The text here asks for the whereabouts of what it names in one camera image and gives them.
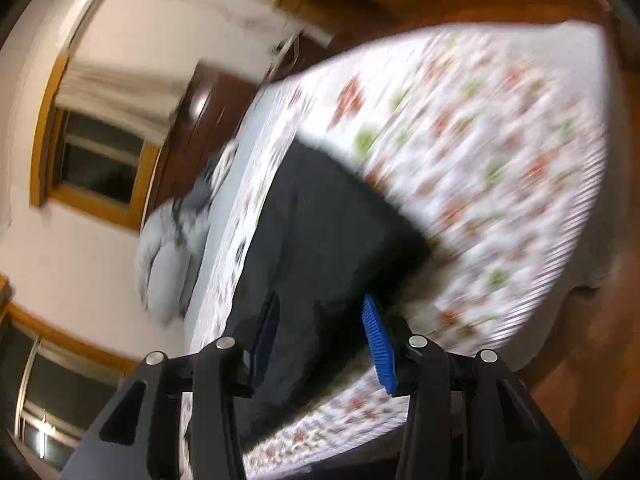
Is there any glass balcony door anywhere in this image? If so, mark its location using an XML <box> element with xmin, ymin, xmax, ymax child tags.
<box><xmin>0</xmin><ymin>275</ymin><xmax>136</xmax><ymax>461</ymax></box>

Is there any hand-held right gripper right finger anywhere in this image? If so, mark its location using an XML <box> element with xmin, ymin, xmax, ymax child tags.
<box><xmin>361</xmin><ymin>294</ymin><xmax>583</xmax><ymax>480</ymax></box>

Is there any grey pillow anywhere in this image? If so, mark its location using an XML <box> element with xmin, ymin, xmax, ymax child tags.
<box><xmin>137</xmin><ymin>195</ymin><xmax>208</xmax><ymax>323</ymax></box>

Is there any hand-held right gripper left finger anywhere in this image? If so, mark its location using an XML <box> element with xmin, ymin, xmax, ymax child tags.
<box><xmin>60</xmin><ymin>290</ymin><xmax>281</xmax><ymax>480</ymax></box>

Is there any dark wooden cabinet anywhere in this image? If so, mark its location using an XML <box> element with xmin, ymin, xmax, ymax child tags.
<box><xmin>145</xmin><ymin>60</ymin><xmax>266</xmax><ymax>231</ymax></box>

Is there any wooden framed window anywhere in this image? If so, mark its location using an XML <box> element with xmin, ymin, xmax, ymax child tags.
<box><xmin>30</xmin><ymin>55</ymin><xmax>161</xmax><ymax>231</ymax></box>

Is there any grey crumpled cloth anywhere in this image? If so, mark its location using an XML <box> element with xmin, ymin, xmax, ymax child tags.
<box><xmin>172</xmin><ymin>140</ymin><xmax>241</xmax><ymax>253</ymax></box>

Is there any floral bed blanket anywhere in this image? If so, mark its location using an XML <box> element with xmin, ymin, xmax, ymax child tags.
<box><xmin>182</xmin><ymin>20</ymin><xmax>616</xmax><ymax>476</ymax></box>

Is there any white curtain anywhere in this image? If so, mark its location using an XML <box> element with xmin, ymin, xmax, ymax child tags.
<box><xmin>55</xmin><ymin>0</ymin><xmax>201</xmax><ymax>146</ymax></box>

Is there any black padded jacket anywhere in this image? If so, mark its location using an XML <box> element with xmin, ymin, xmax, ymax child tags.
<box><xmin>185</xmin><ymin>140</ymin><xmax>436</xmax><ymax>456</ymax></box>

